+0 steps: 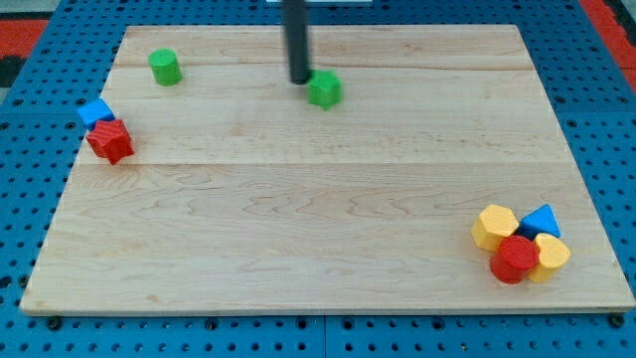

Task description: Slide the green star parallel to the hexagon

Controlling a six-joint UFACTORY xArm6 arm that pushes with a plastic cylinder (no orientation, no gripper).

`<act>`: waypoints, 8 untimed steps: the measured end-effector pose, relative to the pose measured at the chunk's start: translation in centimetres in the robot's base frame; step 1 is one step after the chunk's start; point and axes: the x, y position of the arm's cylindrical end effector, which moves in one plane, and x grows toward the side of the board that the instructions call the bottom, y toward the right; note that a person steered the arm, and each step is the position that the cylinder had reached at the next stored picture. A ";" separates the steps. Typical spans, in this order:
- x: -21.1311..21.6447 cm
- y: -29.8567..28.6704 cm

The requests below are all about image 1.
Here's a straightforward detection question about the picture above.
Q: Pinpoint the blue triangle block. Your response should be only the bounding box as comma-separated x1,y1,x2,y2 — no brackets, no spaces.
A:
516,204,561,240

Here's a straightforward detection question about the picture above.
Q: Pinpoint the red cylinder block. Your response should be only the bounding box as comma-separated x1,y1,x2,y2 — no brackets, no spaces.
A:
489,235,539,284

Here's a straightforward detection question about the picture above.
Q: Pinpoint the blue cube block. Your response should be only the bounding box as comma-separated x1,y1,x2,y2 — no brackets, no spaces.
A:
77,98,115,131

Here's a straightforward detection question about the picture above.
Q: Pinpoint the green star block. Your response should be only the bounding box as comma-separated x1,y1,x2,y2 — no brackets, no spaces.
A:
307,70,342,110

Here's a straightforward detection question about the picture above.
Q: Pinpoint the yellow heart block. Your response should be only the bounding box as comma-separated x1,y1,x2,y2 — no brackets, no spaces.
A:
528,233,571,283

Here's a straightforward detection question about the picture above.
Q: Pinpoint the wooden board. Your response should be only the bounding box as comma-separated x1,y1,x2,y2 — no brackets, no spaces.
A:
21,25,635,316

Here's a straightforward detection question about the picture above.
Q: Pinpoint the red star block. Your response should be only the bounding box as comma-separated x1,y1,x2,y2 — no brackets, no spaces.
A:
86,119,135,165

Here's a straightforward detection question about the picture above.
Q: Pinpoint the yellow hexagon block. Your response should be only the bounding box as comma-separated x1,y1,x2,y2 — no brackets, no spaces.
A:
470,204,519,252

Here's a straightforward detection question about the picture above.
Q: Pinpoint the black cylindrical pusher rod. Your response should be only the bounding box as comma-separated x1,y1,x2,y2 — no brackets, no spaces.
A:
281,0,311,85

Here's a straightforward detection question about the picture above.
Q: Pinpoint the green cylinder block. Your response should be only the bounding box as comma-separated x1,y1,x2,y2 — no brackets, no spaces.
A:
148,48,183,87

